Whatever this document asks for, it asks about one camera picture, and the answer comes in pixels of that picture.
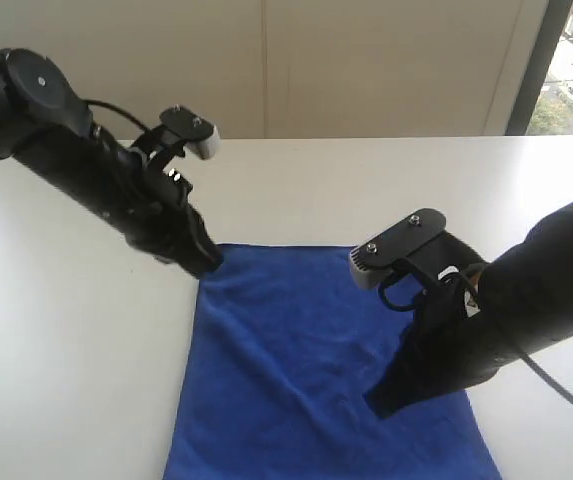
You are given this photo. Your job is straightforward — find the dark window frame post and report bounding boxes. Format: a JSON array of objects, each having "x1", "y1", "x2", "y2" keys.
[{"x1": 505, "y1": 0, "x2": 573, "y2": 136}]

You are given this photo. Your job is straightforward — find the blue towel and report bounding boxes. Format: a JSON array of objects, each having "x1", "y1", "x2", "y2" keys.
[{"x1": 164, "y1": 244, "x2": 500, "y2": 479}]

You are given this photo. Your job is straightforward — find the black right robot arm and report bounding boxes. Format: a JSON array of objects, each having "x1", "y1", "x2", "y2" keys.
[{"x1": 350, "y1": 202, "x2": 573, "y2": 418}]

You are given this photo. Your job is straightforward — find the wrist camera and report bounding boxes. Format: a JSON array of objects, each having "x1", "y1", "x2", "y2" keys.
[
  {"x1": 160, "y1": 105, "x2": 220, "y2": 160},
  {"x1": 349, "y1": 208, "x2": 446, "y2": 290}
]

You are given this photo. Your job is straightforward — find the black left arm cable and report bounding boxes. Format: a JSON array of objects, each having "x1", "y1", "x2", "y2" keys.
[{"x1": 85, "y1": 99, "x2": 152, "y2": 136}]

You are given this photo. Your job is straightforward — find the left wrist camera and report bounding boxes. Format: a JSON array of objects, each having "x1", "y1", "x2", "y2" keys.
[{"x1": 160, "y1": 105, "x2": 220, "y2": 160}]

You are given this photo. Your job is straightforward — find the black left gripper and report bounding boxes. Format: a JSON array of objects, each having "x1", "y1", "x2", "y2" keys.
[{"x1": 90, "y1": 124, "x2": 225, "y2": 280}]

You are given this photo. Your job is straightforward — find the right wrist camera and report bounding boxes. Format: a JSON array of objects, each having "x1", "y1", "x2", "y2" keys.
[{"x1": 349, "y1": 208, "x2": 446, "y2": 290}]

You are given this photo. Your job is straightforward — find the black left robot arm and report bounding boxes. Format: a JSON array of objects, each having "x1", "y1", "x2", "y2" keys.
[{"x1": 0, "y1": 48, "x2": 223, "y2": 278}]

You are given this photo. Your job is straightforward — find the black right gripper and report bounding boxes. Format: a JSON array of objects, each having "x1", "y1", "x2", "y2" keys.
[{"x1": 365, "y1": 234, "x2": 519, "y2": 419}]

